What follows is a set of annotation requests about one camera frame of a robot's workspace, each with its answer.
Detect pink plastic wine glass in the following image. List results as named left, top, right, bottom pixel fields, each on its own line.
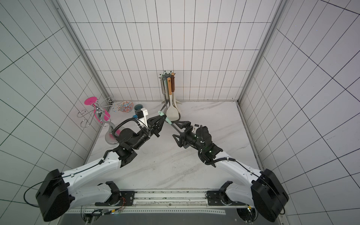
left=84, top=97, right=111, bottom=124

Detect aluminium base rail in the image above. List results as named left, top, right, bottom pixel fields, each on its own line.
left=67, top=188, right=283, bottom=216

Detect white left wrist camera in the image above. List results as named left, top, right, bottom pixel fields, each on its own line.
left=134, top=108, right=148, bottom=127

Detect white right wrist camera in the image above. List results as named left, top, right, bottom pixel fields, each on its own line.
left=189, top=124, right=200, bottom=135

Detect grey utensil rack stand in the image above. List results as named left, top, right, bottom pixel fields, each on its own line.
left=159, top=71, right=181, bottom=122

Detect cream spatula light wood handle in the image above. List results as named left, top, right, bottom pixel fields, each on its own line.
left=166, top=77, right=180, bottom=122

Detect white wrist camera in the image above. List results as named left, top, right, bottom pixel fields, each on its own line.
left=189, top=124, right=200, bottom=135
left=134, top=108, right=148, bottom=127

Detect grey metal hanging utensil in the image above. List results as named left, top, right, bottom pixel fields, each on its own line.
left=159, top=74, right=167, bottom=110

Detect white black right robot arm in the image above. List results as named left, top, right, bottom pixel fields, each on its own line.
left=178, top=126, right=289, bottom=222

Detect chrome wine glass holder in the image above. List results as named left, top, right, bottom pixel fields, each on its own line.
left=77, top=97, right=118, bottom=145

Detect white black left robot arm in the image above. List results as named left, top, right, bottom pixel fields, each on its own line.
left=35, top=114, right=169, bottom=222

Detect grey spatula mint handle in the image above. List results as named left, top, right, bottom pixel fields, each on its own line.
left=158, top=111, right=183, bottom=135

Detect teal ceramic cup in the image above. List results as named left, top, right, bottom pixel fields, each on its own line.
left=134, top=104, right=143, bottom=111

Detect cream utensil dark wood handle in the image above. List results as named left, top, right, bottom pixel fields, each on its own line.
left=171, top=72, right=182, bottom=106

